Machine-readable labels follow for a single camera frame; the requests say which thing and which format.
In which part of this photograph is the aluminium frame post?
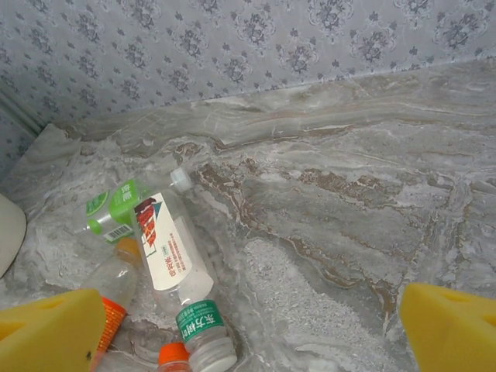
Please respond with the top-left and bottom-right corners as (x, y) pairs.
(0, 83), (43, 135)

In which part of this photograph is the orange cap printed label bottle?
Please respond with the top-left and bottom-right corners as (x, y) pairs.
(157, 343), (193, 372)

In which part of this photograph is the white waste bin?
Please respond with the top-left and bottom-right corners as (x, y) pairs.
(0, 192), (27, 278)

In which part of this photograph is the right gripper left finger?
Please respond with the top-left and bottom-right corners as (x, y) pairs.
(0, 288), (108, 372)

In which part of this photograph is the green label plastic bottle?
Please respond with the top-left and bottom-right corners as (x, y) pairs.
(75, 177), (152, 245)

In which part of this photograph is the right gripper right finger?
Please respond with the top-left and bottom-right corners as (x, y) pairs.
(399, 282), (496, 372)

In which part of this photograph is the white and red label bottle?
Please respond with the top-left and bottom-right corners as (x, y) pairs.
(133, 167), (218, 315)

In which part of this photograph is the teal label small bottle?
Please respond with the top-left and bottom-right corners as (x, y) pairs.
(174, 298), (238, 372)

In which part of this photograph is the plain orange label bottle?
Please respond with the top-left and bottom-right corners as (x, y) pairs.
(81, 236), (143, 353)

